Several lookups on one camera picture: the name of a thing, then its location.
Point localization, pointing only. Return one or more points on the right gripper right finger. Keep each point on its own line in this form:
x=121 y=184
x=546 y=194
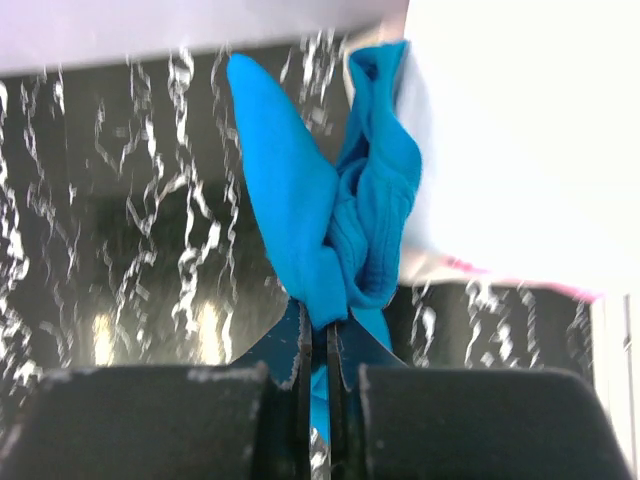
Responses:
x=392 y=421

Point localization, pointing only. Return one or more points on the pink folded t shirt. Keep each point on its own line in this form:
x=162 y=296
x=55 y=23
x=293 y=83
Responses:
x=467 y=269

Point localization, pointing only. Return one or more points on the black marble pattern mat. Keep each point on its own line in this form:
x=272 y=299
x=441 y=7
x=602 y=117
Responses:
x=127 y=237

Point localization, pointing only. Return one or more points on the blue t shirt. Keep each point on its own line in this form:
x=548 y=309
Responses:
x=332 y=231

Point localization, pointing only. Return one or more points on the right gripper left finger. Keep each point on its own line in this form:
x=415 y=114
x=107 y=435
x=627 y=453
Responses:
x=246 y=420

